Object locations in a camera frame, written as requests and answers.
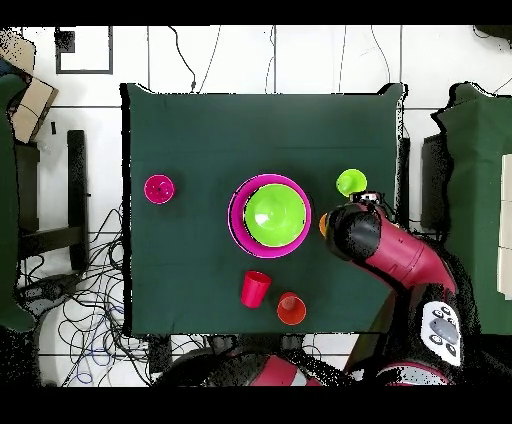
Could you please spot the large pink plastic bowl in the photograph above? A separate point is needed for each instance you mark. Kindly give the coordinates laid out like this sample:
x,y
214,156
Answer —
x,y
236,224

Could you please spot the magenta plastic cup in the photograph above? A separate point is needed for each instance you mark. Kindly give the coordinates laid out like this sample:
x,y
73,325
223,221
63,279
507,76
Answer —
x,y
159,189

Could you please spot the red-orange plastic cup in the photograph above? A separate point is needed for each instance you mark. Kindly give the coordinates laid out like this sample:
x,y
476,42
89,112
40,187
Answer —
x,y
291,314

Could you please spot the grey base with black knob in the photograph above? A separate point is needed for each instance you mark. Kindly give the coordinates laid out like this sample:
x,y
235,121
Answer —
x,y
52,290

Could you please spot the dark green tablecloth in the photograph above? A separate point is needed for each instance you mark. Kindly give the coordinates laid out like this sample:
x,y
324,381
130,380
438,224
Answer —
x,y
260,132

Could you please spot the black box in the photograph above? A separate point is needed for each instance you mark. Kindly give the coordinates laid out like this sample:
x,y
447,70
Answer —
x,y
432,184

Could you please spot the brown cardboard box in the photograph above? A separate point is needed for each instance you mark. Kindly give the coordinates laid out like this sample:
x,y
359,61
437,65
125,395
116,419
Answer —
x,y
32,104

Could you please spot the light green plastic cup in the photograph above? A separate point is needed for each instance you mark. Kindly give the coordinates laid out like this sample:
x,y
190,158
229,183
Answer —
x,y
352,182

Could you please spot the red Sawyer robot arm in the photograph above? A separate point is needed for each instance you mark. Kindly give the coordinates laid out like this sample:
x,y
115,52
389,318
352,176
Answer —
x,y
400,252

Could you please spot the large green plastic bowl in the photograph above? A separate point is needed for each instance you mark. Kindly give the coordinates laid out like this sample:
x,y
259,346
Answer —
x,y
272,216

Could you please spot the white boxes stack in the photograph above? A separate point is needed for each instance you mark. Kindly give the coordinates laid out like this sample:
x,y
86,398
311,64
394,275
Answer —
x,y
506,200

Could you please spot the red plastic cup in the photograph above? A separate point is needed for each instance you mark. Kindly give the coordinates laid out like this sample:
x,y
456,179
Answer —
x,y
254,290

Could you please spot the black stand frame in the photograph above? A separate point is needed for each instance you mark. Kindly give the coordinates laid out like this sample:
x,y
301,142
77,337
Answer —
x,y
76,180

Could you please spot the orange plastic cup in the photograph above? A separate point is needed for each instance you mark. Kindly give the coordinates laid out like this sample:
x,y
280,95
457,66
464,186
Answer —
x,y
322,224

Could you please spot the green cloth covered table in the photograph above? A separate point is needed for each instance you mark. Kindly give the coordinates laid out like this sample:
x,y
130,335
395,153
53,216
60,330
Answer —
x,y
6,200
480,180

